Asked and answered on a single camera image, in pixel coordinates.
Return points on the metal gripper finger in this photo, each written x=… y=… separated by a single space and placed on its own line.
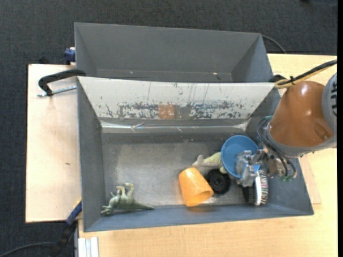
x=249 y=175
x=245 y=159

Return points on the blue bowl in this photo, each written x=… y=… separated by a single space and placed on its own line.
x=233 y=149

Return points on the white hairbrush with coloured bristles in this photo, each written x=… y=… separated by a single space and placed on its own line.
x=258 y=190

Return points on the yellow-green toy fish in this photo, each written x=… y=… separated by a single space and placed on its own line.
x=211 y=160

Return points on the orange plastic cup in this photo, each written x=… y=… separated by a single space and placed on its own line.
x=194 y=186

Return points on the grey metal bin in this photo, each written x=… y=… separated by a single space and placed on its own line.
x=160 y=157

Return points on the green toy dinosaur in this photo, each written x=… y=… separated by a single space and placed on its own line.
x=123 y=201

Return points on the pale wood board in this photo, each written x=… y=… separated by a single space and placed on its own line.
x=51 y=143

